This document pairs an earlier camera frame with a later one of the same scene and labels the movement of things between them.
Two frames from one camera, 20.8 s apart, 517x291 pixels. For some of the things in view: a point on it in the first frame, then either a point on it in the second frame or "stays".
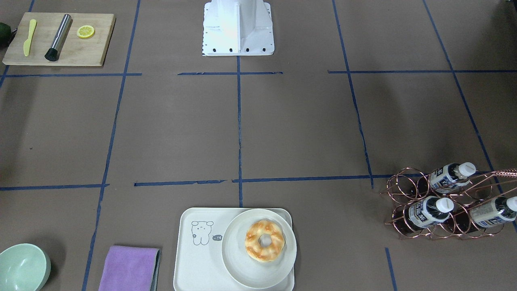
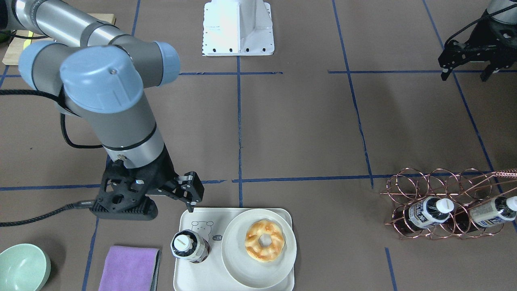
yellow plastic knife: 27,43 stays
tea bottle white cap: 451,176 → 183,242
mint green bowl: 24,267 stays
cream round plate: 247,270 stays
